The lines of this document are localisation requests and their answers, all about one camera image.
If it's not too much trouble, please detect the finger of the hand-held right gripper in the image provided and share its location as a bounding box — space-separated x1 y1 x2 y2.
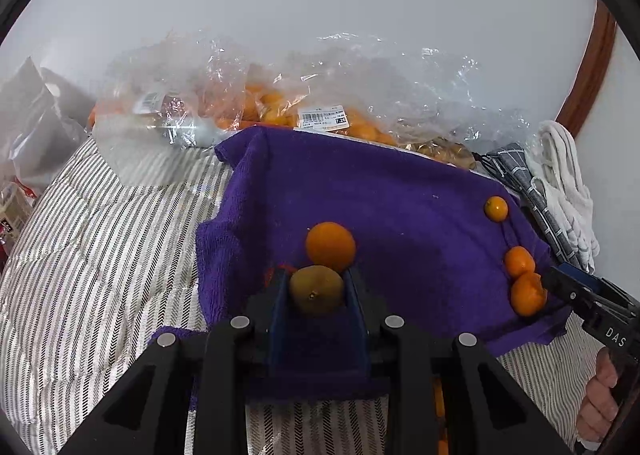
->
556 262 640 308
542 267 598 322

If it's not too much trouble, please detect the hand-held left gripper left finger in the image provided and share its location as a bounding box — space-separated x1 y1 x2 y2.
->
60 267 301 455

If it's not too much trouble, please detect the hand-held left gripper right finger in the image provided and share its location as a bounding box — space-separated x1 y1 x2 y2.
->
342 265 576 455

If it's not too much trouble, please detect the large ribbed orange mandarin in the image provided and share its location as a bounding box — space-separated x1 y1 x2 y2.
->
510 272 549 318

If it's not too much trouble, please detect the yellow-green round fruit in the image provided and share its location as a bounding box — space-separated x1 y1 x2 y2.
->
289 264 346 318

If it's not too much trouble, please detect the smooth round orange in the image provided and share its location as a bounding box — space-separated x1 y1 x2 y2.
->
305 222 357 273

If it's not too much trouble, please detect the small orange mandarin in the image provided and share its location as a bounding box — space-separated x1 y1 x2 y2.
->
483 196 509 223

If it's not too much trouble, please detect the purple towel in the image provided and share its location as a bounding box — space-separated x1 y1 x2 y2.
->
147 125 573 403

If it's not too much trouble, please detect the clear bag of brown fruits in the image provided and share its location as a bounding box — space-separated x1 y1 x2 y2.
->
400 105 533 172

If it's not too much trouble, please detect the person's right hand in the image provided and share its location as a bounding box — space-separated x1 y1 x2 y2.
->
575 349 622 450

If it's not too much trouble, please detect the white striped towel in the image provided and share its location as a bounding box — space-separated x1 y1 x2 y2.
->
530 120 601 272

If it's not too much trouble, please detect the grey checked cloth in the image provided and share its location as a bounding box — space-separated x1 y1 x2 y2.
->
482 142 583 268

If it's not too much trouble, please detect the striped bed sheet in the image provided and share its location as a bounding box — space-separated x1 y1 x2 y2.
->
0 135 601 455

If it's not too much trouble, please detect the clear plastic container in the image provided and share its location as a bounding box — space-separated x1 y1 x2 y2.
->
94 112 226 187

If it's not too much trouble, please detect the clear plastic bag of oranges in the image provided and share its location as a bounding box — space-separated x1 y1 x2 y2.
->
89 29 261 151
240 34 483 148

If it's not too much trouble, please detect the red and white packet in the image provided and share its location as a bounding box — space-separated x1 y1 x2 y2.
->
0 179 41 248

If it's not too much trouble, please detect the white plastic bag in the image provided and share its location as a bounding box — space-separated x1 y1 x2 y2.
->
0 56 96 191

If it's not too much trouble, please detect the brown wooden door frame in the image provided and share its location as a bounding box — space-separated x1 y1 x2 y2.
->
554 0 618 138

